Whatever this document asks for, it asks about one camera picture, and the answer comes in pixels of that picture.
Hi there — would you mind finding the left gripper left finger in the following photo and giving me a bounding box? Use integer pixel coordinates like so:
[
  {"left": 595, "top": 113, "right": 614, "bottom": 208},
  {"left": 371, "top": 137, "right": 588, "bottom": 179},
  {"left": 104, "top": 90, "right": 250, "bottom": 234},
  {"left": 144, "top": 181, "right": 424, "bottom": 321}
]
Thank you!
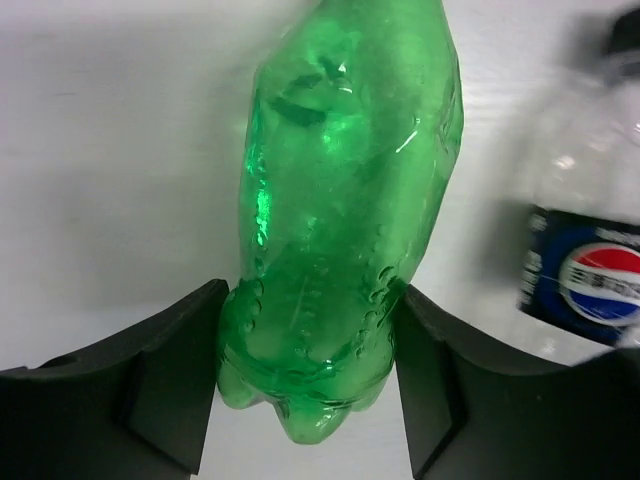
[{"left": 1, "top": 280, "right": 228, "bottom": 479}]

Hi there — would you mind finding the blue label clear bottle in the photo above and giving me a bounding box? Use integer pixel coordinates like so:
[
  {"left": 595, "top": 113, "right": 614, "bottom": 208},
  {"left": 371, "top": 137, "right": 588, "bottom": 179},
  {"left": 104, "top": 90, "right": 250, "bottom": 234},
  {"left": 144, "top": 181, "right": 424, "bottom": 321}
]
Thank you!
[{"left": 518, "top": 7, "right": 639, "bottom": 348}]

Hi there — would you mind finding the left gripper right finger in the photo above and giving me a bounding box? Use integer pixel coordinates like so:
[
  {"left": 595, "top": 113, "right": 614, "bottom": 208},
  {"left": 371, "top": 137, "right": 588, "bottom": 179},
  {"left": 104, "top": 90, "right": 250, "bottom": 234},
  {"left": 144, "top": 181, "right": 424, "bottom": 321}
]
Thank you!
[{"left": 394, "top": 288, "right": 639, "bottom": 479}]

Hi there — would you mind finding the green plastic bottle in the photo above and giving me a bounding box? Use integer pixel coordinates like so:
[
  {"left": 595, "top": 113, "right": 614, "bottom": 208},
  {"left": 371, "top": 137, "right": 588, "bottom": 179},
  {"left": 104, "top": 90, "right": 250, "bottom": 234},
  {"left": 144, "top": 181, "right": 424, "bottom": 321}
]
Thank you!
[{"left": 218, "top": 1, "right": 464, "bottom": 445}]

